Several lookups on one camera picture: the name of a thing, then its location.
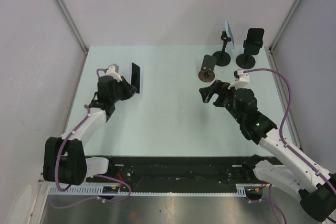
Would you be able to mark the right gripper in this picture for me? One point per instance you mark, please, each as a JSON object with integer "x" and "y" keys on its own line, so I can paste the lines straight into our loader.
{"x": 218, "y": 87}

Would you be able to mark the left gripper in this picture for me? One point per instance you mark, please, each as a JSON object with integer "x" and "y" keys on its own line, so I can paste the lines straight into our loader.
{"x": 129, "y": 89}

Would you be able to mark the wooden base phone stand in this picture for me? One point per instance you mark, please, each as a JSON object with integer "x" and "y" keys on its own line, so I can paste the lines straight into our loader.
{"x": 206, "y": 73}

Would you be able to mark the black phone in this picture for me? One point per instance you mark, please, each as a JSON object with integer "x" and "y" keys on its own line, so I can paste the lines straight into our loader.
{"x": 255, "y": 36}

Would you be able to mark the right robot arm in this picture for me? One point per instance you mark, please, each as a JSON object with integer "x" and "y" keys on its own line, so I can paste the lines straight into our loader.
{"x": 302, "y": 178}

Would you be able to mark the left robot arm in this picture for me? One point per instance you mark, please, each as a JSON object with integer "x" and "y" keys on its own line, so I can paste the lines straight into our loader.
{"x": 65, "y": 162}

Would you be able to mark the black stand with blue phone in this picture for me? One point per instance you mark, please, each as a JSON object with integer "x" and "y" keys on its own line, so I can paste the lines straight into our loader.
{"x": 222, "y": 57}

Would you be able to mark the light blue phone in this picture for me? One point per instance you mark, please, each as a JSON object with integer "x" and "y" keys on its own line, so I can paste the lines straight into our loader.
{"x": 230, "y": 37}

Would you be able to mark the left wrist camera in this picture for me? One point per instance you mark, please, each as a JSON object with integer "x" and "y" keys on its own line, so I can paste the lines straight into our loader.
{"x": 112, "y": 71}

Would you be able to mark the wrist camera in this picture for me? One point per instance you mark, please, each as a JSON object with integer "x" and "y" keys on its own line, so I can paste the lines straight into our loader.
{"x": 112, "y": 71}
{"x": 241, "y": 79}

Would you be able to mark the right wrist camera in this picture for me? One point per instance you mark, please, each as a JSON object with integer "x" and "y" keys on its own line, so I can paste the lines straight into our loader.
{"x": 241, "y": 79}

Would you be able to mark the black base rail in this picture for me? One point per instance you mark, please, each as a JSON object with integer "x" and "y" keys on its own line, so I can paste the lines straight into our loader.
{"x": 183, "y": 174}

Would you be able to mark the white cable duct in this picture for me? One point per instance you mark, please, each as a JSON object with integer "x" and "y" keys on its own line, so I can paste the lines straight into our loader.
{"x": 109, "y": 190}

